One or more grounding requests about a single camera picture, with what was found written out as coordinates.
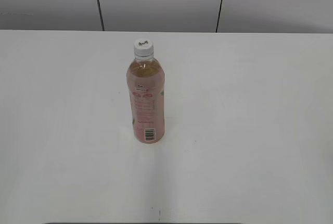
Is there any pink label tea bottle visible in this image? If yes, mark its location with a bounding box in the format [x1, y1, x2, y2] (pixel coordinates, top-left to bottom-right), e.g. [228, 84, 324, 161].
[126, 55, 165, 144]

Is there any white bottle cap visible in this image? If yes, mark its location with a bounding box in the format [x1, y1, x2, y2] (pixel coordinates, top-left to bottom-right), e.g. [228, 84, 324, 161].
[134, 38, 153, 56]

